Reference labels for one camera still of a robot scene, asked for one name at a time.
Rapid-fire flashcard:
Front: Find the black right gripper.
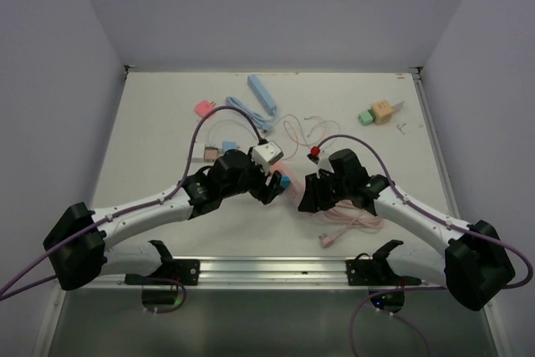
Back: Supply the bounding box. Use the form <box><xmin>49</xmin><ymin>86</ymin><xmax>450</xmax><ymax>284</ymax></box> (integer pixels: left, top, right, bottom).
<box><xmin>298</xmin><ymin>171</ymin><xmax>351</xmax><ymax>213</ymax></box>

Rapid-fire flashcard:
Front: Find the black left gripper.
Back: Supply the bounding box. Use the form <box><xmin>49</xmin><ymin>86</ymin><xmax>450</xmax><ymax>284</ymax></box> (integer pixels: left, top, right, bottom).
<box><xmin>221</xmin><ymin>146</ymin><xmax>284</xmax><ymax>204</ymax></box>

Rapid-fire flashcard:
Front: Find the blue cube socket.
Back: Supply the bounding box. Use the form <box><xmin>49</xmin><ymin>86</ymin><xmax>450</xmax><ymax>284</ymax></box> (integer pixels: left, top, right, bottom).
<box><xmin>280</xmin><ymin>176</ymin><xmax>291</xmax><ymax>191</ymax></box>

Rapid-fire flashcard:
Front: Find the pink power strip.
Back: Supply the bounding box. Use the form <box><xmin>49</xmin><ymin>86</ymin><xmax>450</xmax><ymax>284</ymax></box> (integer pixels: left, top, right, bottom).
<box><xmin>271</xmin><ymin>161</ymin><xmax>304</xmax><ymax>213</ymax></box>

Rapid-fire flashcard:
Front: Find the light blue charger plug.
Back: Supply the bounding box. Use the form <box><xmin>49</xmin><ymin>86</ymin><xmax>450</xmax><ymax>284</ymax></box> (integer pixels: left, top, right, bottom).
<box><xmin>222</xmin><ymin>141</ymin><xmax>239</xmax><ymax>153</ymax></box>

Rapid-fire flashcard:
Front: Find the brown pink USB charger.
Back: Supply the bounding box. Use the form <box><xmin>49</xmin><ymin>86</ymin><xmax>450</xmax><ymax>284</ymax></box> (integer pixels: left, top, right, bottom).
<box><xmin>203</xmin><ymin>146</ymin><xmax>221</xmax><ymax>163</ymax></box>

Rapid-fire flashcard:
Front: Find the pink adapter plug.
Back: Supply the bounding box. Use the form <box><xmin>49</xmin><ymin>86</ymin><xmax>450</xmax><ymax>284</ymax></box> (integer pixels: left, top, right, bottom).
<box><xmin>194</xmin><ymin>99</ymin><xmax>216</xmax><ymax>118</ymax></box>

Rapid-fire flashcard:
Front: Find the light blue power strip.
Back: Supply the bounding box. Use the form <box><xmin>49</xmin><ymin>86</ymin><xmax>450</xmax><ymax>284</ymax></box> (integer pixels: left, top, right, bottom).
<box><xmin>247</xmin><ymin>75</ymin><xmax>278</xmax><ymax>116</ymax></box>

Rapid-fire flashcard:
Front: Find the white USB charger plug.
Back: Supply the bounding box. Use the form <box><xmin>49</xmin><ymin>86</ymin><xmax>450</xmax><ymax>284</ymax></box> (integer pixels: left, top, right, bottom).
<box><xmin>191</xmin><ymin>142</ymin><xmax>206</xmax><ymax>163</ymax></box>

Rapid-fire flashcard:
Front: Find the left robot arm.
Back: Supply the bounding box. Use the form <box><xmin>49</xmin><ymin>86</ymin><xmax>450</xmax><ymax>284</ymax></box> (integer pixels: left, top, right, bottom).
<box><xmin>43</xmin><ymin>142</ymin><xmax>284</xmax><ymax>291</ymax></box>

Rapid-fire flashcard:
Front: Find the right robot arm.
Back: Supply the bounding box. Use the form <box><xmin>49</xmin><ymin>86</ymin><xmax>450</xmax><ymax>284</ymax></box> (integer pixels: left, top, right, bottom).
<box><xmin>298</xmin><ymin>147</ymin><xmax>515</xmax><ymax>311</ymax></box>

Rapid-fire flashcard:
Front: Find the green charger plug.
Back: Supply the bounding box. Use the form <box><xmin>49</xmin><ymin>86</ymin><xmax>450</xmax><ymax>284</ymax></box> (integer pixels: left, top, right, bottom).
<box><xmin>358</xmin><ymin>110</ymin><xmax>375</xmax><ymax>126</ymax></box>

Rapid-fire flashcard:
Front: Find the yellow cube socket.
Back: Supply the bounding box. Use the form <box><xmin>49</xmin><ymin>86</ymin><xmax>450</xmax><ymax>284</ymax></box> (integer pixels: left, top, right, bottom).
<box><xmin>371</xmin><ymin>99</ymin><xmax>395</xmax><ymax>125</ymax></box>

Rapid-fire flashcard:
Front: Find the pink coiled cable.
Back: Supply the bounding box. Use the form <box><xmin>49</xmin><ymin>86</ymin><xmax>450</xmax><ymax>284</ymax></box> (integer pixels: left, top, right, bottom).
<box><xmin>319</xmin><ymin>201</ymin><xmax>385</xmax><ymax>248</ymax></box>

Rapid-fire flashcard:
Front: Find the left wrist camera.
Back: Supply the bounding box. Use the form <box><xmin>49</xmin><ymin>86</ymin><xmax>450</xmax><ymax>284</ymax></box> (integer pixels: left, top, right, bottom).
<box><xmin>251</xmin><ymin>141</ymin><xmax>284</xmax><ymax>175</ymax></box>

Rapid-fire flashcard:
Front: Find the light blue coiled cable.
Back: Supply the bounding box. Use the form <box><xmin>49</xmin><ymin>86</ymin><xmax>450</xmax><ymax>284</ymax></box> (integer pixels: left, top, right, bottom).
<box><xmin>225</xmin><ymin>95</ymin><xmax>280</xmax><ymax>135</ymax></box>

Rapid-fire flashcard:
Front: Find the thin white charging cable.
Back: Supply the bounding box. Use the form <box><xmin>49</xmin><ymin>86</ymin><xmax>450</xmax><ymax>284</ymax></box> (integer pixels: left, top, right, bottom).
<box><xmin>207</xmin><ymin>113</ymin><xmax>302</xmax><ymax>151</ymax></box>

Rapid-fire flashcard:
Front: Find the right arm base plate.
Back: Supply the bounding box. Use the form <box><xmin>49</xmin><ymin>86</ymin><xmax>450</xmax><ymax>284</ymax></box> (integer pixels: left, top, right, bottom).
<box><xmin>345</xmin><ymin>259</ymin><xmax>421</xmax><ymax>287</ymax></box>

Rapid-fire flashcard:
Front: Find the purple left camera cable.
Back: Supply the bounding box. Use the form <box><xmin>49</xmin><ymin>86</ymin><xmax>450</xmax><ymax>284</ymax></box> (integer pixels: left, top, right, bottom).
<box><xmin>0</xmin><ymin>105</ymin><xmax>268</xmax><ymax>302</ymax></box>

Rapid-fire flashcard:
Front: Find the purple camera cable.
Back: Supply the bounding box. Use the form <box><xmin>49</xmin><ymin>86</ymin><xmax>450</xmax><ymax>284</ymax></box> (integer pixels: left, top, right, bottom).
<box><xmin>0</xmin><ymin>105</ymin><xmax>268</xmax><ymax>302</ymax></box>
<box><xmin>308</xmin><ymin>134</ymin><xmax>534</xmax><ymax>357</ymax></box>

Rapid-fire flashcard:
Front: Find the aluminium front rail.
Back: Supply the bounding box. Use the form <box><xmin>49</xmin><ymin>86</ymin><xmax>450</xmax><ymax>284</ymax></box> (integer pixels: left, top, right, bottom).
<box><xmin>58</xmin><ymin>247</ymin><xmax>446</xmax><ymax>290</ymax></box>

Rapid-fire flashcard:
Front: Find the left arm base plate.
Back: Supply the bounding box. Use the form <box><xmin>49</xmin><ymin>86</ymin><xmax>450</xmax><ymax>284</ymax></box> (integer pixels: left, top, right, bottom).
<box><xmin>125</xmin><ymin>258</ymin><xmax>201</xmax><ymax>286</ymax></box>

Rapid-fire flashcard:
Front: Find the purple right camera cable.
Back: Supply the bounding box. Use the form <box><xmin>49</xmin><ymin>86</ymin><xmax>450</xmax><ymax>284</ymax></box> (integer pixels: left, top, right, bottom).
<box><xmin>308</xmin><ymin>134</ymin><xmax>534</xmax><ymax>357</ymax></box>

